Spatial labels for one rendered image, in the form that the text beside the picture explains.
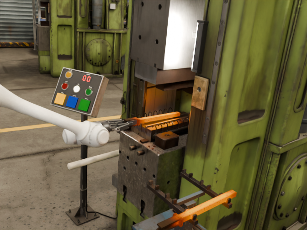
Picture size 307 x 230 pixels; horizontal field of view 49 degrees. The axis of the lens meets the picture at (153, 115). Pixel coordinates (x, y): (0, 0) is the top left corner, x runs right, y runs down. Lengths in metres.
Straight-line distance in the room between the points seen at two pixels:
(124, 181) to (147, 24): 1.00
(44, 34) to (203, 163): 5.38
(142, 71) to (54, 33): 4.76
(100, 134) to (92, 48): 5.20
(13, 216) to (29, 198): 0.24
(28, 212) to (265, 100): 2.02
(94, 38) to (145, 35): 4.83
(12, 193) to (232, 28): 2.34
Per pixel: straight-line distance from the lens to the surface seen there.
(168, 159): 1.94
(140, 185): 2.08
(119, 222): 2.46
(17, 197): 3.16
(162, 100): 2.32
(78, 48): 6.63
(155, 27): 1.85
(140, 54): 1.96
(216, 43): 1.73
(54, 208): 2.99
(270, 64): 2.00
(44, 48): 6.90
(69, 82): 2.38
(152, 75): 1.88
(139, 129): 2.05
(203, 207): 1.44
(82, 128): 1.58
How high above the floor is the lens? 1.77
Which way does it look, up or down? 21 degrees down
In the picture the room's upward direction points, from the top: 5 degrees clockwise
